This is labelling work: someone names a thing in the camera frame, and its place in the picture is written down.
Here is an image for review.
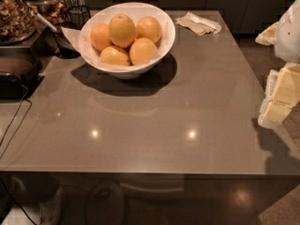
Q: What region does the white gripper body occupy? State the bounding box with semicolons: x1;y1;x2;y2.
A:
275;0;300;63

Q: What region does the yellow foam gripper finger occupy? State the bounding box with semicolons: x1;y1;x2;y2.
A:
258;63;300;129

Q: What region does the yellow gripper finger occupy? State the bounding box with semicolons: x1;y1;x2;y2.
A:
255;22;278;46

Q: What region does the orange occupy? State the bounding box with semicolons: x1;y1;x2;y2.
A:
136;16;162;43
99;46;130;66
90;23;112;52
129;37;158;66
109;13;136;48

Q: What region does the white ceramic bowl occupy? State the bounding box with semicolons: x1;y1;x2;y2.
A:
77;1;176;80

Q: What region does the white paper bowl liner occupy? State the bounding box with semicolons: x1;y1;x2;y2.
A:
61;7;173;71

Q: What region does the crumpled paper napkin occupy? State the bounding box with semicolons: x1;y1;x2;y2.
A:
175;12;222;36

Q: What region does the dark round pot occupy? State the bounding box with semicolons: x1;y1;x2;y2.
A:
54;22;80;59

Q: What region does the small glass snack jar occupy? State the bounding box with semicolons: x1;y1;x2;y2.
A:
25;0;68;24

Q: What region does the metal serving spoon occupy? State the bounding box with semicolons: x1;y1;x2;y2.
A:
21;0;61;34

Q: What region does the large glass snack jar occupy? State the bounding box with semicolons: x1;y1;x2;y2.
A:
0;0;36;46

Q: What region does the black wire cup holder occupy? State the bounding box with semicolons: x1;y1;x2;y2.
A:
67;6;91;29

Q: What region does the black power cable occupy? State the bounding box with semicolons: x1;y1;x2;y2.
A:
0;84;34;161

